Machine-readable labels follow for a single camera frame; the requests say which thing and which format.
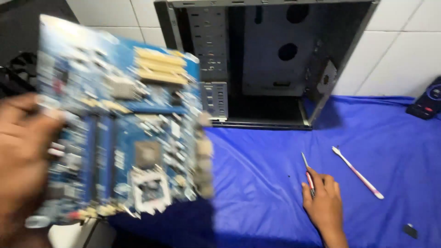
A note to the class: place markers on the person's right hand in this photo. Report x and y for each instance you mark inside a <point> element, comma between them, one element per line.
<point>324,203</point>

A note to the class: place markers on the person's left hand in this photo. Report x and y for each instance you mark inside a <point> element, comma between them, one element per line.
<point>20,155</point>

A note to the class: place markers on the blue computer motherboard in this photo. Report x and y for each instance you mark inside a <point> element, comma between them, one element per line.
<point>124,127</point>

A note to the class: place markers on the blue cloth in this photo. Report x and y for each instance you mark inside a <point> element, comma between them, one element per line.
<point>310,179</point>

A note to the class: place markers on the white plastic pry tool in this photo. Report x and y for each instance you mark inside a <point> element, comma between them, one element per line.
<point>358,174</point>

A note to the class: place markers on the black cooling fan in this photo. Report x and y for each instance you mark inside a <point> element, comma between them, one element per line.
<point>19,74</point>

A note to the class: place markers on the small black plastic piece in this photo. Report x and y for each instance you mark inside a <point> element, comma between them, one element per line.
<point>410,230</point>

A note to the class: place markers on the black electronic device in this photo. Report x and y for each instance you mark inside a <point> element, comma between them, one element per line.
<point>425,100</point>

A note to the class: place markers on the open black computer case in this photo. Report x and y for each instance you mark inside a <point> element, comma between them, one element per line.
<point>265,62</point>

